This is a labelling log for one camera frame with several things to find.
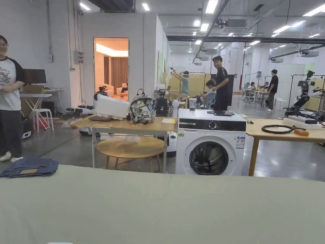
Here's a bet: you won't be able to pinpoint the folded blue jeans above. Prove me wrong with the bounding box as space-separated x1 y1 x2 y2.
0 157 59 178

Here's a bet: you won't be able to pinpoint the rectangular wooden table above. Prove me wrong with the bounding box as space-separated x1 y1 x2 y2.
70 89 178 173

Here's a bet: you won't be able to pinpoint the white washing machine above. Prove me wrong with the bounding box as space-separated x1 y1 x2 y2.
176 108 247 176

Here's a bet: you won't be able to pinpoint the long light wooden table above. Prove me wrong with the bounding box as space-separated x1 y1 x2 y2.
246 111 325 177

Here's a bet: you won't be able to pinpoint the bed with pale green sheet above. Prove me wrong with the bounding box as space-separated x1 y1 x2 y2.
0 164 325 244

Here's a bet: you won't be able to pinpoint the white folding table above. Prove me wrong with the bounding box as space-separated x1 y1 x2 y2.
19 93 53 120

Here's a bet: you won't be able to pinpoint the round wooden low table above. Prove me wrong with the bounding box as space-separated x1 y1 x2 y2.
96 136 165 173

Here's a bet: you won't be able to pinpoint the black and white humanoid robot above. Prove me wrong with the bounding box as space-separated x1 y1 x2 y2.
284 70 325 118

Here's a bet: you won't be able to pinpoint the white desk with monitor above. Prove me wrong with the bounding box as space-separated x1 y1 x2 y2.
22 68 64 115

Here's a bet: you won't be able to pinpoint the white stool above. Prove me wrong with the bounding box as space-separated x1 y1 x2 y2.
32 108 55 134

